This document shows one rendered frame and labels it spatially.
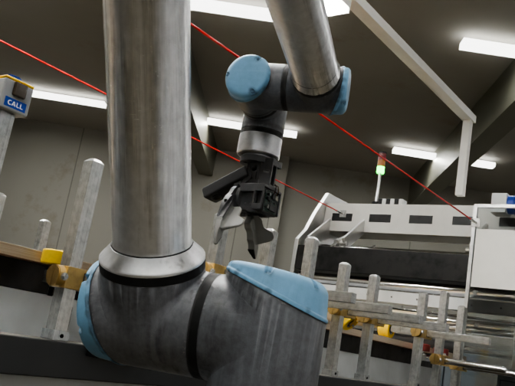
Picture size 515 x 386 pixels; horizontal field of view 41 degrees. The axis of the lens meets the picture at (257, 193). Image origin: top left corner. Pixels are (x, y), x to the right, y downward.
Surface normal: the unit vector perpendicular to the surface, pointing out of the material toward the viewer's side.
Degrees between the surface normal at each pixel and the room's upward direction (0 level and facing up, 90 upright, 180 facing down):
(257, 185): 90
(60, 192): 90
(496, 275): 90
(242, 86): 90
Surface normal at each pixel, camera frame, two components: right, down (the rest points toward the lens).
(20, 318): 0.80, 0.00
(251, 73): -0.32, -0.25
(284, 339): 0.22, -0.17
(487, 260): -0.58, -0.27
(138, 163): -0.14, 0.29
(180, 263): 0.50, -0.49
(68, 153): -0.01, -0.22
